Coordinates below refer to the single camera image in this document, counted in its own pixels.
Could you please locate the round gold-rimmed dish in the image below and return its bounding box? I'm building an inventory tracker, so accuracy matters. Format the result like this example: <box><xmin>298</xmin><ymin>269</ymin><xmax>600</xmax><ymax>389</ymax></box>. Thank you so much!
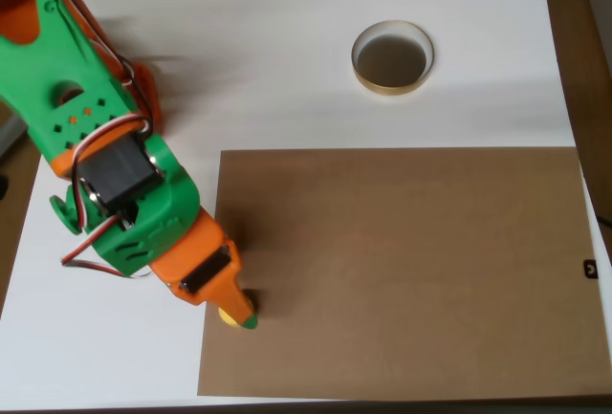
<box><xmin>351</xmin><ymin>19</ymin><xmax>436</xmax><ymax>98</ymax></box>

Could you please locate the red white gripper servo cable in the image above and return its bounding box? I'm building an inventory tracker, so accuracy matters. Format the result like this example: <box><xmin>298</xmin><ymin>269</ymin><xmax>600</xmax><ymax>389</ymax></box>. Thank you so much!
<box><xmin>60</xmin><ymin>215</ymin><xmax>162</xmax><ymax>282</ymax></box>

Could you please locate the orange and green robot base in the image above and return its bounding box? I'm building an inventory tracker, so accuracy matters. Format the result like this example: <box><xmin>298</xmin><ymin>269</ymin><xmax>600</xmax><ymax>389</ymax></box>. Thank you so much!
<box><xmin>128</xmin><ymin>57</ymin><xmax>166</xmax><ymax>136</ymax></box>

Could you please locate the red white black arm cable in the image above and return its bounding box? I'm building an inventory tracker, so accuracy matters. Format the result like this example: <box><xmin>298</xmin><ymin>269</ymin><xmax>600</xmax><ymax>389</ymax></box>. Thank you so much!
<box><xmin>40</xmin><ymin>0</ymin><xmax>155</xmax><ymax>181</ymax></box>

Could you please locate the brown cardboard mat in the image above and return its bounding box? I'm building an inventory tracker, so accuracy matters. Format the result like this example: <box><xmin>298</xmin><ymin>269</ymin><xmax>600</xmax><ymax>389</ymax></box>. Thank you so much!
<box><xmin>196</xmin><ymin>146</ymin><xmax>612</xmax><ymax>399</ymax></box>

